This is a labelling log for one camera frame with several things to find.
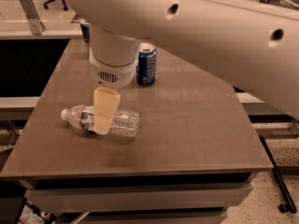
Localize grey table drawer unit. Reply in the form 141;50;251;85
26;174;253;224

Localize clear plastic water bottle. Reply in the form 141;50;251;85
61;105;140;137

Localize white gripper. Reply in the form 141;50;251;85
89;53;137;135

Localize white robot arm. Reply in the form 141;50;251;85
67;0;299;119

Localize left metal glass bracket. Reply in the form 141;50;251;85
19;0;45;35

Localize blue soda can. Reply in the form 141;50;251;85
136;43;157;86

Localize slim blue energy drink can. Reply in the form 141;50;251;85
79;19;90;53

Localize black floor bar with caster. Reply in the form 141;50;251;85
260;137;298;214

